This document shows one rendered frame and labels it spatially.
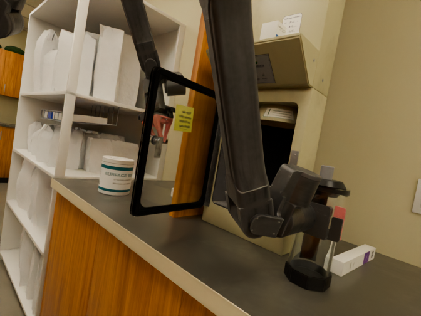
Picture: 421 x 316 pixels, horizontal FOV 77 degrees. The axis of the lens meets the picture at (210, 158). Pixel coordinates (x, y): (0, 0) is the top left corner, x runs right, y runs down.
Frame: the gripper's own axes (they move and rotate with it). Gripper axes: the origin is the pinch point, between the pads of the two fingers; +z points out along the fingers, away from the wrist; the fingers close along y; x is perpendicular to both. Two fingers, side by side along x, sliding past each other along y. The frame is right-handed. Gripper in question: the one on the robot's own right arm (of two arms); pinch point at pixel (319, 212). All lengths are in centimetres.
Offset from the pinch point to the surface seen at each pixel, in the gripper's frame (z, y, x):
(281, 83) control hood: 3.8, 17.9, -31.6
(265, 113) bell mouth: 9.0, 24.8, -23.9
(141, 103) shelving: 50, 165, -34
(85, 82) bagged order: 0, 149, -36
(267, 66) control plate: 0.1, 21.1, -35.2
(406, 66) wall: 50, -3, -50
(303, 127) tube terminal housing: 6.9, 10.6, -20.0
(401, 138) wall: 50, -6, -25
